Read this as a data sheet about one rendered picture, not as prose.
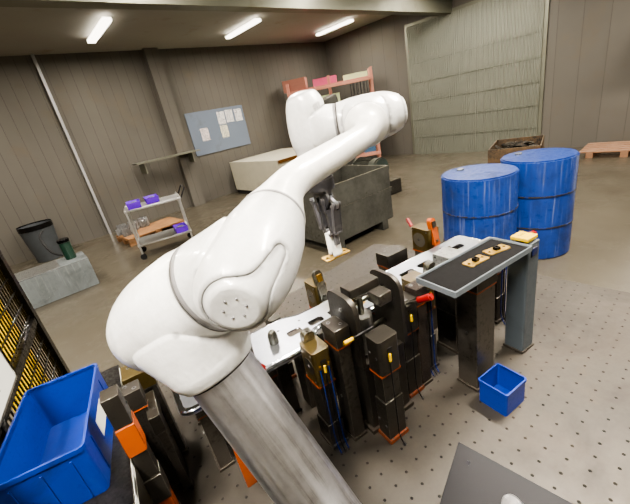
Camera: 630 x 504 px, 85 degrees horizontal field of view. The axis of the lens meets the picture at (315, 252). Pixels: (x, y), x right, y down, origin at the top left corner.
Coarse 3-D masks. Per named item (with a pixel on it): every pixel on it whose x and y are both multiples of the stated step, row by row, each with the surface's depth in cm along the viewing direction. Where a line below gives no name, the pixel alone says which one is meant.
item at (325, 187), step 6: (324, 180) 90; (330, 180) 91; (318, 186) 91; (324, 186) 91; (330, 186) 92; (312, 192) 92; (318, 192) 91; (324, 192) 92; (330, 192) 92; (324, 198) 93; (330, 204) 94
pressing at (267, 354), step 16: (448, 240) 161; (464, 240) 158; (480, 240) 155; (416, 256) 152; (432, 256) 149; (400, 272) 141; (320, 304) 130; (368, 304) 124; (288, 320) 124; (304, 320) 122; (256, 336) 118; (288, 336) 115; (256, 352) 110; (272, 352) 108; (288, 352) 107; (272, 368) 102; (176, 400) 97; (192, 400) 95
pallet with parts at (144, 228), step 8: (120, 224) 668; (128, 224) 671; (136, 224) 675; (144, 224) 687; (152, 224) 698; (160, 224) 685; (168, 224) 673; (120, 232) 660; (128, 232) 643; (144, 232) 649; (152, 232) 647; (120, 240) 669; (128, 240) 621
